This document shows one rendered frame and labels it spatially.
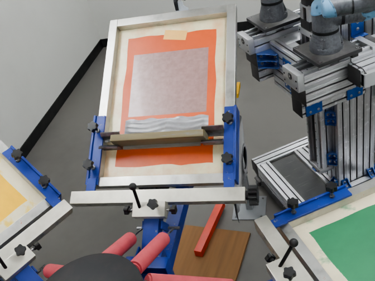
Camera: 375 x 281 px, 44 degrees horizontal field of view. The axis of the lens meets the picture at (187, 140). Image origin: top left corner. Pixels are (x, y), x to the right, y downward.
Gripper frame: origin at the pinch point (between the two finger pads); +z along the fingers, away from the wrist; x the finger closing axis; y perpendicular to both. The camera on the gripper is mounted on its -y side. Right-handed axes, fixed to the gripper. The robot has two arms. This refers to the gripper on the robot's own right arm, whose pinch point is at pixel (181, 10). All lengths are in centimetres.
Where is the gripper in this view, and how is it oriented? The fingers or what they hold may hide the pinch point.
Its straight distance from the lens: 233.8
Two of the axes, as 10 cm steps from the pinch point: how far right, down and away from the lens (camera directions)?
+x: 1.1, -8.1, 5.7
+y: 9.6, -0.5, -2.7
